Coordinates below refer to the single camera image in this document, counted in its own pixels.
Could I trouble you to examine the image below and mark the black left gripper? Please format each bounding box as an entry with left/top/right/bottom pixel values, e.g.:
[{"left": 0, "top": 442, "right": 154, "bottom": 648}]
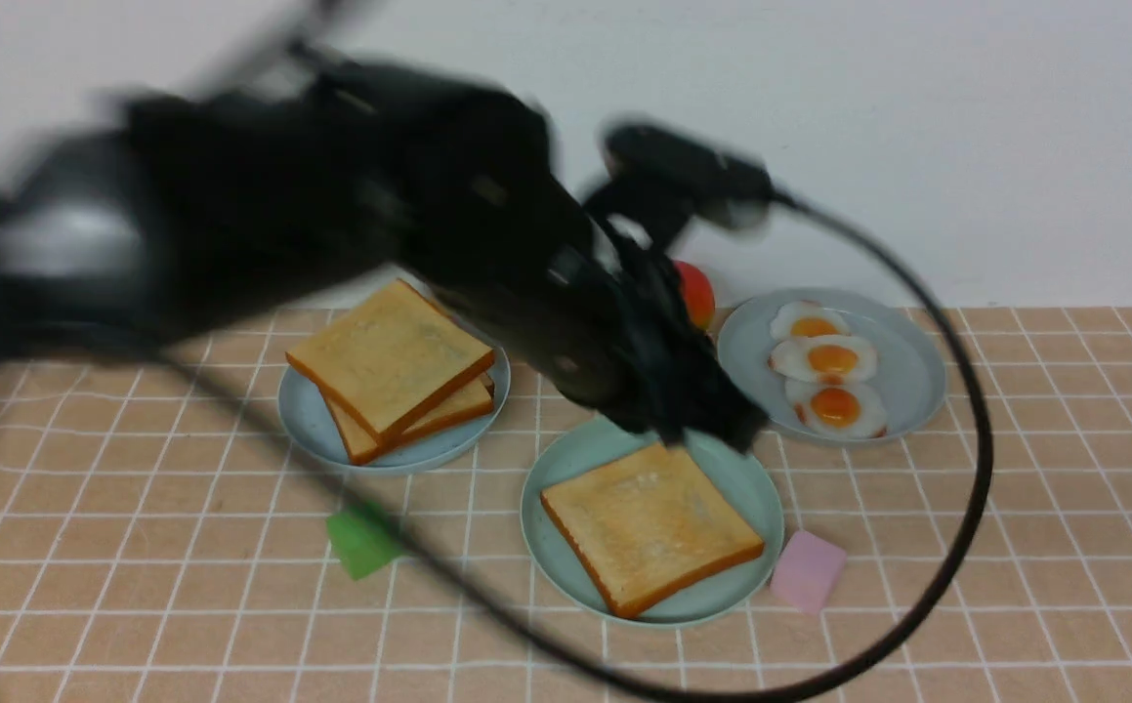
[{"left": 409, "top": 168, "right": 767, "bottom": 454}]

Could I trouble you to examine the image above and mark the fried egg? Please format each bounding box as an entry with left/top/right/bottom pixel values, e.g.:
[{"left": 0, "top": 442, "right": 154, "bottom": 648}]
[
  {"left": 783, "top": 379, "right": 887, "bottom": 441},
  {"left": 767, "top": 300, "right": 852, "bottom": 344},
  {"left": 767, "top": 335, "right": 880, "bottom": 386}
]

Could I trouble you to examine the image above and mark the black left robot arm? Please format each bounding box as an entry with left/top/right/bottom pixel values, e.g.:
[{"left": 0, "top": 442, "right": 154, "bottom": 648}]
[{"left": 0, "top": 62, "right": 773, "bottom": 453}]

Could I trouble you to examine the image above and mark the teal center plate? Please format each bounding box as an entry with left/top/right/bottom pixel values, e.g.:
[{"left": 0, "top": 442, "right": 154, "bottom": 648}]
[{"left": 520, "top": 418, "right": 784, "bottom": 629}]

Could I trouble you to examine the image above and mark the red pomegranate fruit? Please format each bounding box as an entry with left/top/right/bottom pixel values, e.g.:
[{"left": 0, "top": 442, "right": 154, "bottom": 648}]
[{"left": 674, "top": 260, "right": 717, "bottom": 332}]

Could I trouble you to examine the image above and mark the blue-grey egg plate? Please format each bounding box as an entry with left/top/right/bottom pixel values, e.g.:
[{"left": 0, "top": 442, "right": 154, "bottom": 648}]
[{"left": 717, "top": 288, "right": 946, "bottom": 446}]

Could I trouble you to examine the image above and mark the pink cube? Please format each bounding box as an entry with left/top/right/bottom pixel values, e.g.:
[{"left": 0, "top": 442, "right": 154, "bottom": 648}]
[{"left": 770, "top": 529, "right": 847, "bottom": 617}]

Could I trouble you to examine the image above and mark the green cube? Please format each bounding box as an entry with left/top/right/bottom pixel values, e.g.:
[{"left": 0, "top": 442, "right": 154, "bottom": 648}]
[{"left": 325, "top": 504, "right": 402, "bottom": 582}]

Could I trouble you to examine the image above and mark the blue-grey bread plate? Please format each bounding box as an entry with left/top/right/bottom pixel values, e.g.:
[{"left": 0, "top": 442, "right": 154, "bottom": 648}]
[{"left": 278, "top": 348, "right": 511, "bottom": 475}]

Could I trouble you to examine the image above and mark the checkered beige tablecloth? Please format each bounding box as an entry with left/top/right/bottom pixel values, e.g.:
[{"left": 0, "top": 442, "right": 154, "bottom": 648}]
[{"left": 0, "top": 308, "right": 1132, "bottom": 702}]

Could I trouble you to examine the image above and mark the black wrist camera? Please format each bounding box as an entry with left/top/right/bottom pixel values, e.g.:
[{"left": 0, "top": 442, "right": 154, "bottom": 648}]
[{"left": 583, "top": 117, "right": 790, "bottom": 252}]

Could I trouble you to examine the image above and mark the black camera cable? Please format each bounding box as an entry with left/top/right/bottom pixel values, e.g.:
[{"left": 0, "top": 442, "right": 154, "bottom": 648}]
[{"left": 136, "top": 190, "right": 996, "bottom": 703}]

